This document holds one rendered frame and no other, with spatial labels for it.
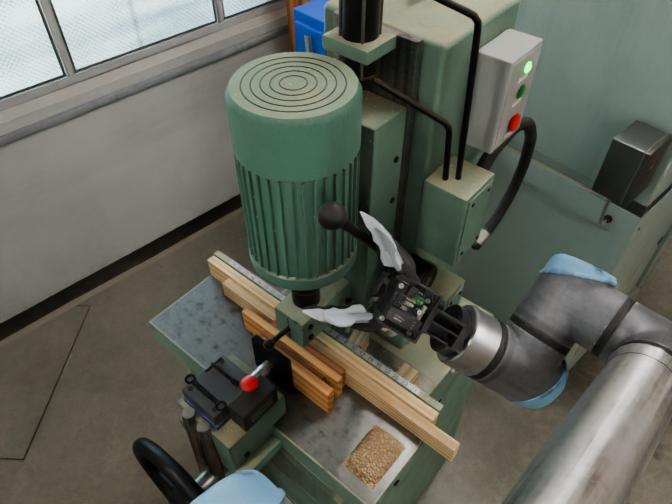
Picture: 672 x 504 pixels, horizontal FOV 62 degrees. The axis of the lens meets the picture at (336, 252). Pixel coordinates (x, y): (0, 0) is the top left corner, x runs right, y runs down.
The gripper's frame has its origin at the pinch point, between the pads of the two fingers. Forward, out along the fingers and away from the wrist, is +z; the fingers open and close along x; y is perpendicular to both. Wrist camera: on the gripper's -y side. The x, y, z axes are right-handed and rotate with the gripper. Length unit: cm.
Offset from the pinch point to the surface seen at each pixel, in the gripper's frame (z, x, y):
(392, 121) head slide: 0.4, -21.6, -7.3
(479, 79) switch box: -8.2, -34.3, -9.0
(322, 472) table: -23.0, 34.1, -18.4
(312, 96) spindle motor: 12.7, -16.5, 2.9
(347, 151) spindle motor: 5.3, -13.3, 1.3
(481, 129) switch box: -13.8, -29.4, -12.5
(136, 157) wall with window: 49, 11, -161
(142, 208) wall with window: 39, 29, -174
